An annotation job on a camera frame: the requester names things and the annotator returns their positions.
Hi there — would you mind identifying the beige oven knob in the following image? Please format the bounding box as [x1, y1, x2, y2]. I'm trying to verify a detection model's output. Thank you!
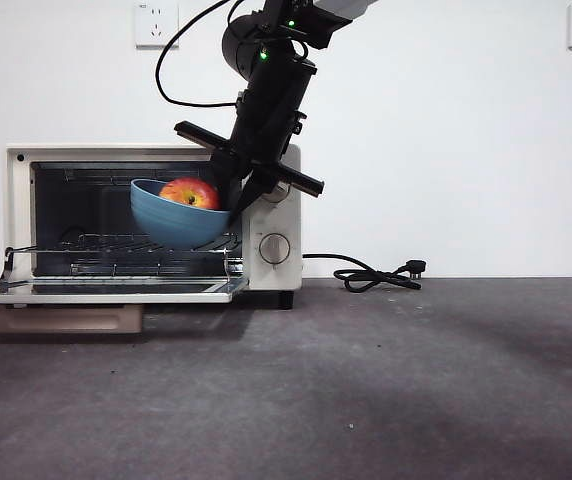
[264, 180, 291, 203]
[258, 233, 291, 265]

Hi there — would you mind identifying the red yellow apple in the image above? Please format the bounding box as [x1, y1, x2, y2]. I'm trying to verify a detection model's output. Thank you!
[158, 176, 221, 211]

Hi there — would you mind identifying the blue bowl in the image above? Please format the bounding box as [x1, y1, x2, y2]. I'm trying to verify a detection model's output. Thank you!
[130, 178, 232, 247]

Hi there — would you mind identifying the oven door with beige handle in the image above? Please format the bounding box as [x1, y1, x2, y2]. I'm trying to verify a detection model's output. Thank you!
[0, 276, 251, 335]

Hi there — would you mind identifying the cream toaster oven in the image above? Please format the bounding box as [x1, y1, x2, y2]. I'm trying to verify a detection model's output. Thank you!
[5, 143, 303, 310]

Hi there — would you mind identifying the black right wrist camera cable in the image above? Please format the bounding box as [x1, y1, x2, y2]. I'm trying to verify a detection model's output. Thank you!
[154, 0, 247, 109]

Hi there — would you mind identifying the metal oven wire rack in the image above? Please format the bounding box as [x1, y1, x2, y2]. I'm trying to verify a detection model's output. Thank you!
[30, 232, 245, 277]

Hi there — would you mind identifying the black power cable with plug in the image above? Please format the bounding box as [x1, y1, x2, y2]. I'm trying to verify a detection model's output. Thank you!
[301, 253, 425, 294]

